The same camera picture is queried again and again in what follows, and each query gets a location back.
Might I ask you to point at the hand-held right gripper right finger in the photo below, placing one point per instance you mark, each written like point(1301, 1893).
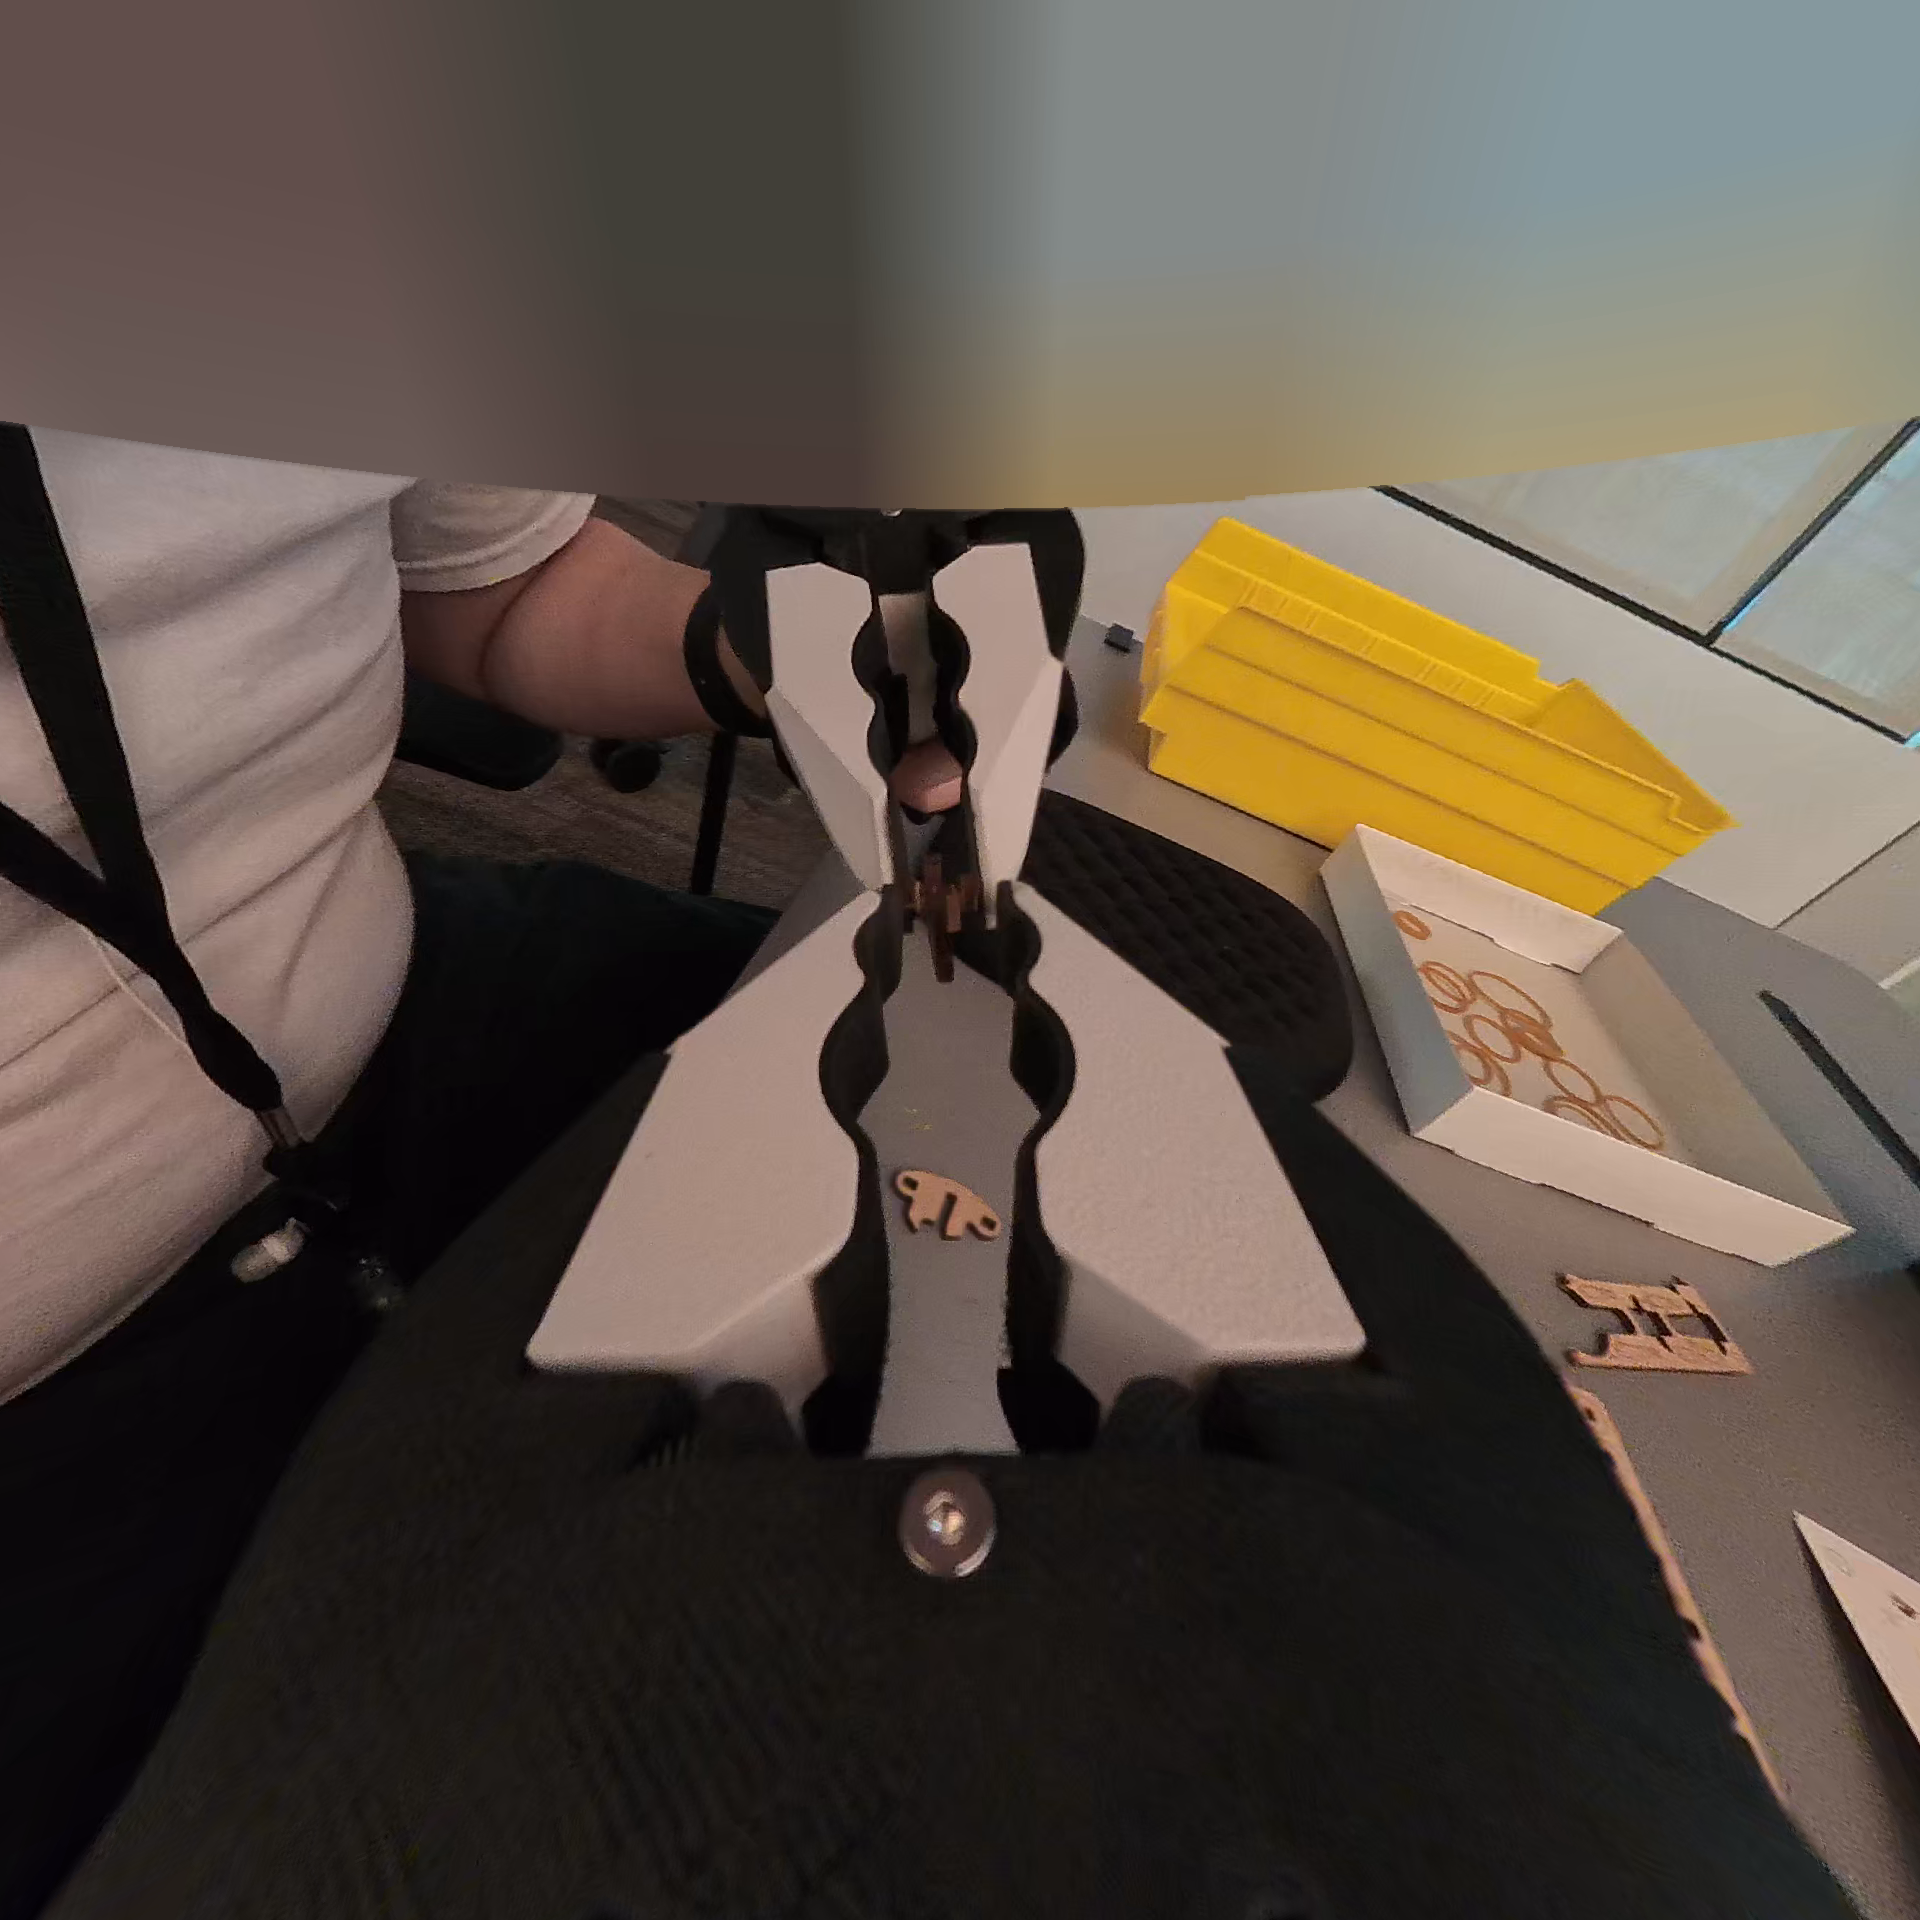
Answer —
point(1201, 1201)

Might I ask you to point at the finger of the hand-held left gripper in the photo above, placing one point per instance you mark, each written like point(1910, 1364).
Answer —
point(819, 675)
point(1013, 675)

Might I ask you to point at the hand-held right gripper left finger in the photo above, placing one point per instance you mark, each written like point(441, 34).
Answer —
point(690, 1201)

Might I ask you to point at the small notched wooden part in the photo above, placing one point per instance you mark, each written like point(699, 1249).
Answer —
point(931, 1201)

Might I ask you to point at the small wooden model assembly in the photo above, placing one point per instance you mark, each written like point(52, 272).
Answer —
point(942, 931)

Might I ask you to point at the wooden parts sheet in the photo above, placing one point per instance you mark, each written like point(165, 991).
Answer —
point(1676, 1582)

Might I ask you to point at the person's left hand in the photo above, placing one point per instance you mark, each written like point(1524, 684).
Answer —
point(927, 776)

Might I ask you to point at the black mesh wrist rest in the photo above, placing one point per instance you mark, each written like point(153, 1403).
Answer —
point(1201, 960)

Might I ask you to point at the stack of yellow plastic bins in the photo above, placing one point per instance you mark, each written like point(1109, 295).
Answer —
point(1350, 721)

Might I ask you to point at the pile of tan rubber bands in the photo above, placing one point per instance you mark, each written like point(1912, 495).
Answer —
point(1515, 1035)

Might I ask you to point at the white cardboard tray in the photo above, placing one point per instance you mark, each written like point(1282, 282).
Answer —
point(1651, 1201)

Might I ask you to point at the black flat strip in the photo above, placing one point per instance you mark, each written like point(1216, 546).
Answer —
point(1844, 1073)

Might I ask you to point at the frosted glass window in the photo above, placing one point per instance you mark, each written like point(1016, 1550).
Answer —
point(1725, 525)

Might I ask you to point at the instruction booklet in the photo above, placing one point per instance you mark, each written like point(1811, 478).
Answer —
point(1882, 1620)

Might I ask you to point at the long wooden frame scrap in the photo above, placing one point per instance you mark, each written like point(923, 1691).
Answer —
point(1651, 1358)

